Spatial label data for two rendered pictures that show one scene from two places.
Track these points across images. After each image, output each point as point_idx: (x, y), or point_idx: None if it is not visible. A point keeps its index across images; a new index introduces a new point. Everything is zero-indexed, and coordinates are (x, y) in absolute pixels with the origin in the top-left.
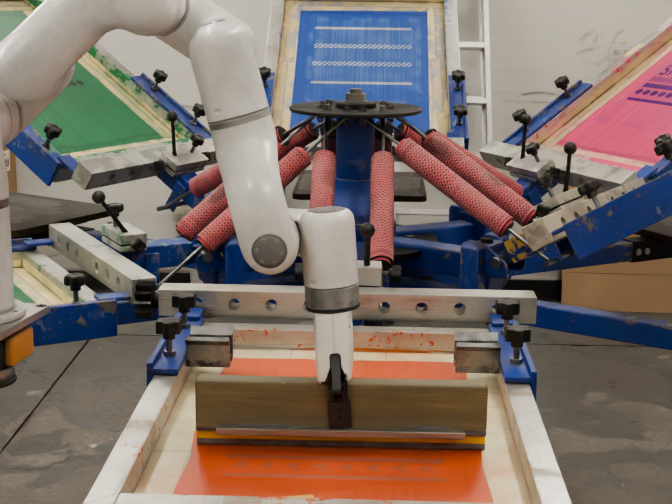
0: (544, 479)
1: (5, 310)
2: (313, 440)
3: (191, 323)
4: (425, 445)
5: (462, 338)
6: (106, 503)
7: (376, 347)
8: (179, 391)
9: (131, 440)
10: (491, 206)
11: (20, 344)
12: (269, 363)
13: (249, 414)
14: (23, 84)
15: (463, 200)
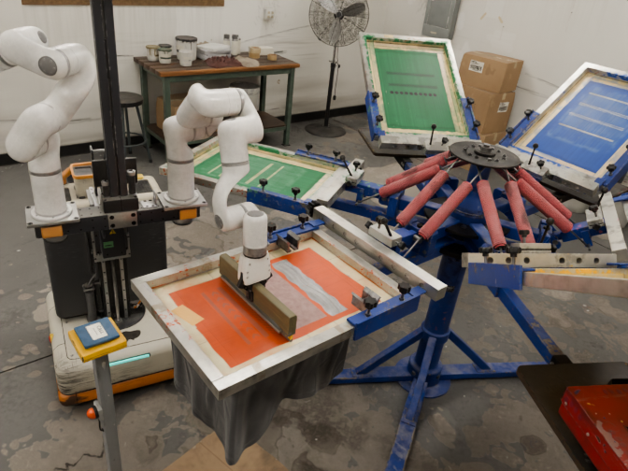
0: (249, 368)
1: (181, 200)
2: None
3: (308, 227)
4: None
5: (365, 291)
6: (135, 283)
7: (363, 273)
8: None
9: (190, 264)
10: (496, 233)
11: (185, 213)
12: (316, 258)
13: (230, 277)
14: (180, 121)
15: (487, 223)
